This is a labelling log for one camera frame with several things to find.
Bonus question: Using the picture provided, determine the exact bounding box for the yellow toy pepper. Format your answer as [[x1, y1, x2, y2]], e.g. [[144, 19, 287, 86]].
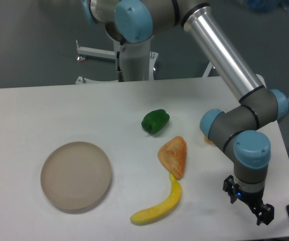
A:
[[204, 136, 213, 145]]

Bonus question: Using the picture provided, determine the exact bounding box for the blue plastic bag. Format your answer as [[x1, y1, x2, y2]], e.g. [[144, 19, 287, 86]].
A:
[[239, 0, 289, 14]]

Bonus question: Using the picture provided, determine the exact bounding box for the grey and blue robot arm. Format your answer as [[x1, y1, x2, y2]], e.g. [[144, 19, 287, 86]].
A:
[[81, 1, 288, 224]]

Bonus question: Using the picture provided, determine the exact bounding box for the black cable on pedestal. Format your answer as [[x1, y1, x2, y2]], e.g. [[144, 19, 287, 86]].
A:
[[115, 35, 126, 82]]

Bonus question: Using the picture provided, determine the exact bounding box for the beige round plate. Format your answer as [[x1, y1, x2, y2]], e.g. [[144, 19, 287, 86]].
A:
[[40, 142, 113, 214]]

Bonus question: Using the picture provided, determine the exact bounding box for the orange toy croissant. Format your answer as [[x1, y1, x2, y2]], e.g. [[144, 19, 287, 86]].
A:
[[158, 136, 187, 180]]

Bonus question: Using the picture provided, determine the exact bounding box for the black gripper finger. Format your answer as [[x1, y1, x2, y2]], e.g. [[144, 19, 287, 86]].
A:
[[223, 175, 239, 204], [245, 199, 274, 225]]

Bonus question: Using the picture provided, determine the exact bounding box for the green toy pepper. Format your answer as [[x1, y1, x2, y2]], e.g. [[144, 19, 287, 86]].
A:
[[141, 109, 170, 135]]

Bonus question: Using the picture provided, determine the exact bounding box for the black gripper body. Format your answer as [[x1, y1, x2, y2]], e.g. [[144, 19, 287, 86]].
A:
[[233, 183, 264, 206]]

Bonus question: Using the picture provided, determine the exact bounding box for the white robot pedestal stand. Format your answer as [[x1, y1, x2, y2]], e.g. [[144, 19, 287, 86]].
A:
[[76, 23, 217, 84]]

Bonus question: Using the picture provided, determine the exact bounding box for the yellow toy banana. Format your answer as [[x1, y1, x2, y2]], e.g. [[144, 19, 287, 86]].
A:
[[130, 173, 182, 225]]

